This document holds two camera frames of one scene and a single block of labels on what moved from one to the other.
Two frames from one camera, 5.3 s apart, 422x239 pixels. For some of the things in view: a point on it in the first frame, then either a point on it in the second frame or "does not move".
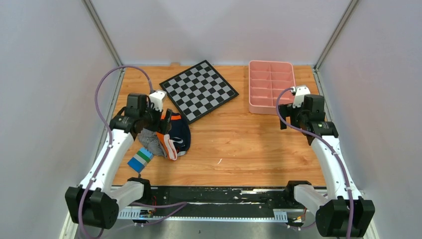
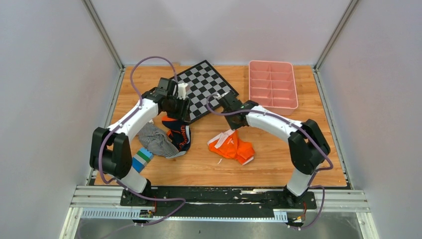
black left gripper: [157, 127] -> [184, 114]
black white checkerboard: [197, 91] does not move
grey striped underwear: [150, 141] does not move
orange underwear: [167, 146] -> [227, 143]
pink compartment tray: [266, 79] does not move
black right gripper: [290, 111] -> [234, 126]
